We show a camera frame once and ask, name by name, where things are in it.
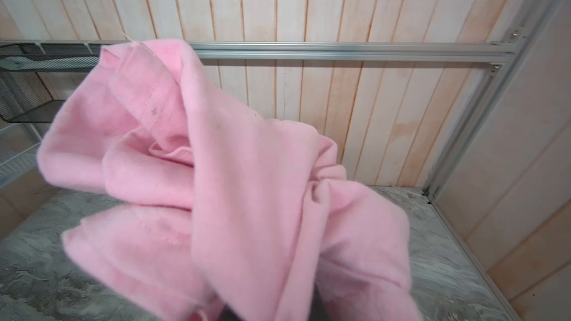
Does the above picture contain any pink cloth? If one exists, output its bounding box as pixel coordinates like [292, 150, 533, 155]
[37, 40, 422, 320]

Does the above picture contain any aluminium horizontal frame rail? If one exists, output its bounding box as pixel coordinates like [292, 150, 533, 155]
[0, 39, 518, 64]

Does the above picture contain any right aluminium frame post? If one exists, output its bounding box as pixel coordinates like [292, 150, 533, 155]
[422, 0, 561, 204]

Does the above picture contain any black wire mesh basket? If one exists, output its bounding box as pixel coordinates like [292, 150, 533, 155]
[1, 40, 116, 123]

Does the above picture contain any white wire mesh shelf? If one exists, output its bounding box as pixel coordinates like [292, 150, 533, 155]
[1, 123, 41, 189]

